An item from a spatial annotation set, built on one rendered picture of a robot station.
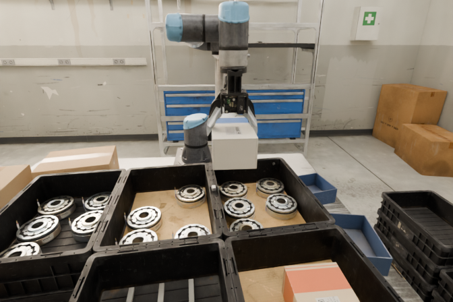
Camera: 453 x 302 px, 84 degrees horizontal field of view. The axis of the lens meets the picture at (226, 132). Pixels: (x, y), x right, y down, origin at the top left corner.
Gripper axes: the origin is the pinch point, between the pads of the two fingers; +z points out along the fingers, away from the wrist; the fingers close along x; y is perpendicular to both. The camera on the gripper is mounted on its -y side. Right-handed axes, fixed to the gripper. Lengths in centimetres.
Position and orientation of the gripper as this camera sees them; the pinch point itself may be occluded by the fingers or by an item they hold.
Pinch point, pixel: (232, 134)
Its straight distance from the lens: 75.4
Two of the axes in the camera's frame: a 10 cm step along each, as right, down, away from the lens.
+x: 10.0, -0.2, 0.6
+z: 0.0, 9.4, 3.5
